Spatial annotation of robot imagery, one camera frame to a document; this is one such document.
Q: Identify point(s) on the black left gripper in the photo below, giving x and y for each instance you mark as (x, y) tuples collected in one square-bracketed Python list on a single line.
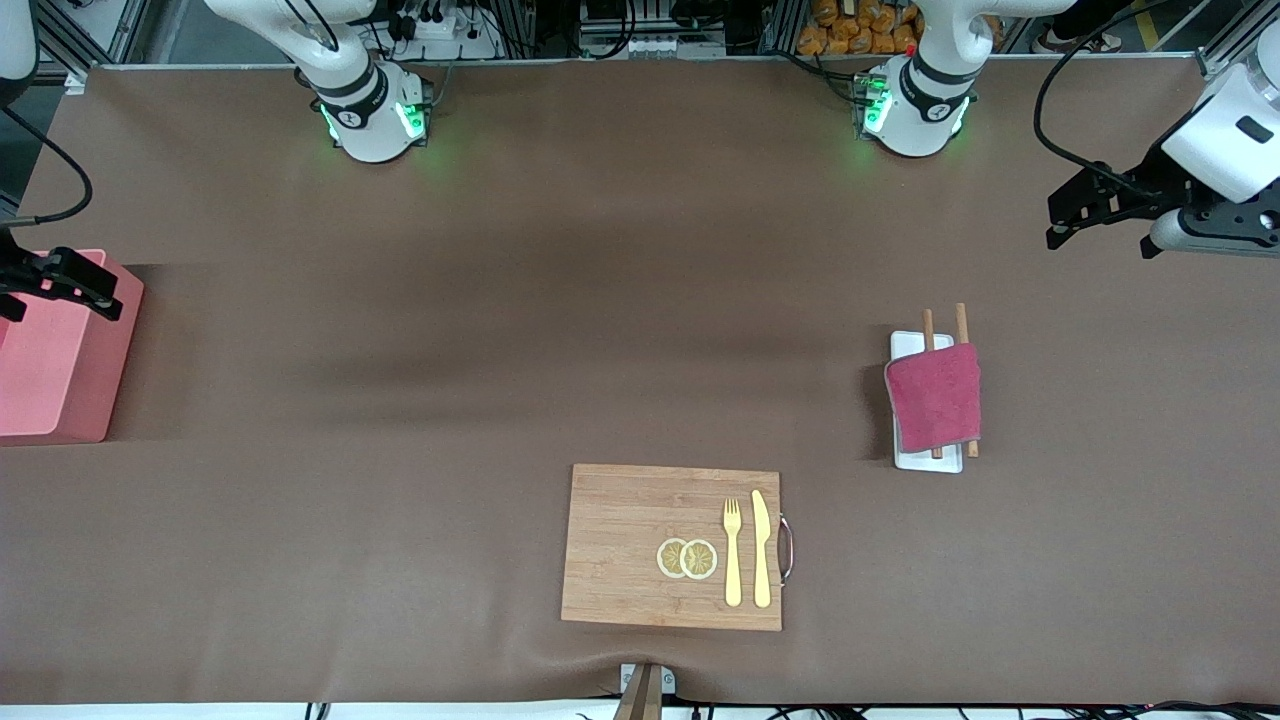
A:
[(1146, 187)]

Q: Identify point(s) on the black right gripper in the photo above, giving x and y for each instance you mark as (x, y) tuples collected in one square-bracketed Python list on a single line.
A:
[(22, 271)]

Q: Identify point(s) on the red cloth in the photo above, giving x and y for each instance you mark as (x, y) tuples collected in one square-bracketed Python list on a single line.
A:
[(935, 395)]

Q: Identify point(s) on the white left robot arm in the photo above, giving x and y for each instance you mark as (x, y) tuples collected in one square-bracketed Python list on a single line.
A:
[(915, 120)]

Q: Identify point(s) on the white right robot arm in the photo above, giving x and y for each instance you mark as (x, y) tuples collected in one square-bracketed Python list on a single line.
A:
[(365, 120)]

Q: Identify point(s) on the pink box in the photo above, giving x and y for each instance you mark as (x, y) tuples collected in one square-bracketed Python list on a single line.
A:
[(60, 380)]

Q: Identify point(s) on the wooden rack rod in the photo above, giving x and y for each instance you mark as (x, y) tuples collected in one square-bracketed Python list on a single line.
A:
[(928, 330), (961, 322)]

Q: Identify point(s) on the orange snack bags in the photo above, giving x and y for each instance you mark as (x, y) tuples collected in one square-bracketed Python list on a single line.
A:
[(860, 35)]

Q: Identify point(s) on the white towel rack base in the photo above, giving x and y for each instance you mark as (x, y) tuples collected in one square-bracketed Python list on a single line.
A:
[(930, 462)]

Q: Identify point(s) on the white power strip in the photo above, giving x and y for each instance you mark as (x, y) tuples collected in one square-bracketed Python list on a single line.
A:
[(440, 30)]

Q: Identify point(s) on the grey electronics box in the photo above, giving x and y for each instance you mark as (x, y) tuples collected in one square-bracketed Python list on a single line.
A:
[(650, 45)]

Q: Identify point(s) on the yellow knife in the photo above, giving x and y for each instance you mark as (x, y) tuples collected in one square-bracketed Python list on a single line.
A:
[(762, 560)]

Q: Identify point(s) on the yellow fork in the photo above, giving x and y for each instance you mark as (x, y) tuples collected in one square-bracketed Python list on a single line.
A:
[(733, 570)]

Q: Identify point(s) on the lemon slice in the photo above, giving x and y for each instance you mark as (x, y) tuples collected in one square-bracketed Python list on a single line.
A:
[(668, 558), (700, 560)]

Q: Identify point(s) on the bamboo cutting board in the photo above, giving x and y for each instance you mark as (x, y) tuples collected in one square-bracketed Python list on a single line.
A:
[(620, 540)]

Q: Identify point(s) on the aluminium frame profile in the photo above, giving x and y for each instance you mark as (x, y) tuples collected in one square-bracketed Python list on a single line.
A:
[(1235, 35), (90, 40)]

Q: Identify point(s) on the camera mount post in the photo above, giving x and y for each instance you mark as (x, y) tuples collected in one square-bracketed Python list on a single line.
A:
[(640, 700)]

